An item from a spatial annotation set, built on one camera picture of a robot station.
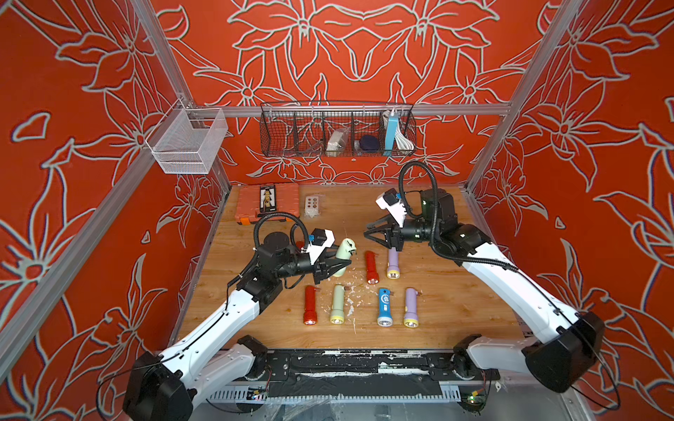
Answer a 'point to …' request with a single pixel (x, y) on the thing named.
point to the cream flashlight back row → (345, 251)
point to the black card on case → (268, 202)
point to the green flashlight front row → (338, 316)
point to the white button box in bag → (311, 206)
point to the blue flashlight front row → (384, 318)
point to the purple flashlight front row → (411, 319)
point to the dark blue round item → (369, 143)
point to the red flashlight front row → (310, 314)
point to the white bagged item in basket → (337, 142)
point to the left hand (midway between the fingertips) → (346, 254)
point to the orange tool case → (248, 202)
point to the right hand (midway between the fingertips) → (364, 231)
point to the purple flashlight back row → (393, 271)
